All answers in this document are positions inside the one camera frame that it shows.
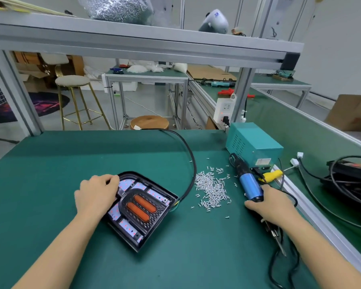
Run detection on yellow plug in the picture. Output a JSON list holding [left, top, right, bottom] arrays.
[[262, 169, 284, 183]]

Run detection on person's right forearm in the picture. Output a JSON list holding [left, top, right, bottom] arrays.
[[283, 214, 361, 289]]

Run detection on brown cardboard box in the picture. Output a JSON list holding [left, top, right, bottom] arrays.
[[325, 94, 361, 132]]

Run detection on green workbench white legs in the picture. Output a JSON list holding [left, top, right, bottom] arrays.
[[251, 72, 312, 109]]

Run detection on white power strip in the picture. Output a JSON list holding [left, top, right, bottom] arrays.
[[213, 94, 237, 125]]

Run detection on teal power supply box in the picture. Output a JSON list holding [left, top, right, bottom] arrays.
[[225, 122, 285, 169]]

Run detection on blue black electric screwdriver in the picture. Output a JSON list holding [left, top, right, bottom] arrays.
[[229, 153, 288, 258]]

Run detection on person's left forearm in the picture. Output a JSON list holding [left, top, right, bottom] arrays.
[[12, 210, 103, 289]]

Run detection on person's left hand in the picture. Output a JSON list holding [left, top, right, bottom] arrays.
[[74, 174, 121, 222]]

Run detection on person's right hand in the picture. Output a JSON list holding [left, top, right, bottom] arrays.
[[243, 185, 298, 230]]

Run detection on red tool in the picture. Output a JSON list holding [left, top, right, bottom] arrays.
[[218, 88, 256, 98]]

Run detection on aluminium shelf frame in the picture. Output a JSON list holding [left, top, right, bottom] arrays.
[[0, 0, 304, 136]]

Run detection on black cover orange strips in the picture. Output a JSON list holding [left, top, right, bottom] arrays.
[[119, 189, 169, 229]]

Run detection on beige flat folder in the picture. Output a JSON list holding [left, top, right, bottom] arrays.
[[0, 0, 73, 17]]

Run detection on small green workbench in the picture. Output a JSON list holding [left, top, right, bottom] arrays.
[[102, 68, 190, 130]]

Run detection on heap of small silver screws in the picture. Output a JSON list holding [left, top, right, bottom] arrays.
[[193, 167, 234, 213]]

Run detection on colourful round rug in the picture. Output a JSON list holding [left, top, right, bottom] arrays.
[[0, 91, 70, 124]]

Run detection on clear bag of screws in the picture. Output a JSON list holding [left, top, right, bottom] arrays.
[[77, 0, 154, 24]]

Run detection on open brown cardboard carton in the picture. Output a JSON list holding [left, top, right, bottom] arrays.
[[15, 54, 52, 93]]

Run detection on round beige stool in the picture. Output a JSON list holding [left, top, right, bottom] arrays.
[[55, 75, 112, 131]]

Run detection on teal hand tool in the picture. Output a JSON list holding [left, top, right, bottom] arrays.
[[201, 80, 232, 88]]

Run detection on round brown wooden stool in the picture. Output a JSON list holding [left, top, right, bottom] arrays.
[[130, 115, 170, 130]]

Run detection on white handheld device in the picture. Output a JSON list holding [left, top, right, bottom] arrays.
[[199, 9, 229, 35]]

